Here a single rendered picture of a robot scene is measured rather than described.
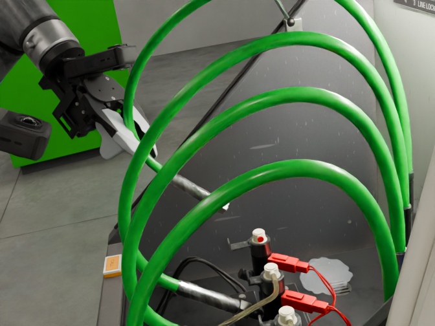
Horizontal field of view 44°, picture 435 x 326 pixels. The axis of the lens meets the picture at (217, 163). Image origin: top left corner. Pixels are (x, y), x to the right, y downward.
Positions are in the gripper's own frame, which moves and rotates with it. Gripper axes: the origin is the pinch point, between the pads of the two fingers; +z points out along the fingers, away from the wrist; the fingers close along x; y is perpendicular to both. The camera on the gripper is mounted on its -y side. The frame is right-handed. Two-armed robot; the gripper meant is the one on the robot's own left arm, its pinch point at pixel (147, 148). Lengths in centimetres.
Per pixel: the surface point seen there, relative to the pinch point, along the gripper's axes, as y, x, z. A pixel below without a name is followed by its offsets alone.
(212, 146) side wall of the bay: 4.5, -22.6, 1.4
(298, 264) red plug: -7.4, 0.4, 25.6
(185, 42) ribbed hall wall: 240, -545, -245
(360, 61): -31.7, 6.4, 13.1
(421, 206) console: -35, 32, 25
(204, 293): -1.9, 11.7, 21.0
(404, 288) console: -31, 32, 28
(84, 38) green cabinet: 146, -225, -165
